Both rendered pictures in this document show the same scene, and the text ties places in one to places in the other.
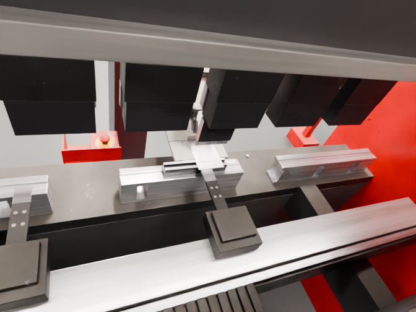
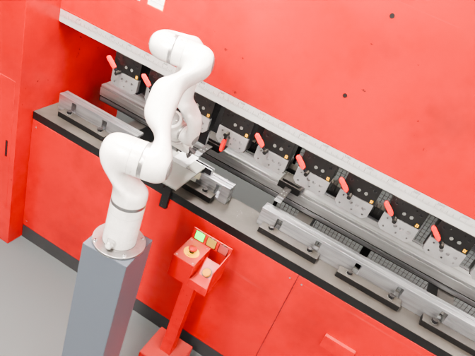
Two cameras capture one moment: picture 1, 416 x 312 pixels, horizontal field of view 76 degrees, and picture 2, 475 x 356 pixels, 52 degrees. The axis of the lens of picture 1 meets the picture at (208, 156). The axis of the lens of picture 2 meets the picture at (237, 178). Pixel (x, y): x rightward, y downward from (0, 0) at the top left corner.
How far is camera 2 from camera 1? 2.50 m
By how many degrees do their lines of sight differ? 93
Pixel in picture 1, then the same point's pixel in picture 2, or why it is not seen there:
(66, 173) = (243, 227)
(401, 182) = (75, 85)
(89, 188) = (238, 214)
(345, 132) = (27, 106)
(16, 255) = (290, 179)
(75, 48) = not seen: hidden behind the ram
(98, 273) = (267, 171)
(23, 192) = (278, 198)
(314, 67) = not seen: hidden behind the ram
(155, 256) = (247, 161)
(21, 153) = not seen: outside the picture
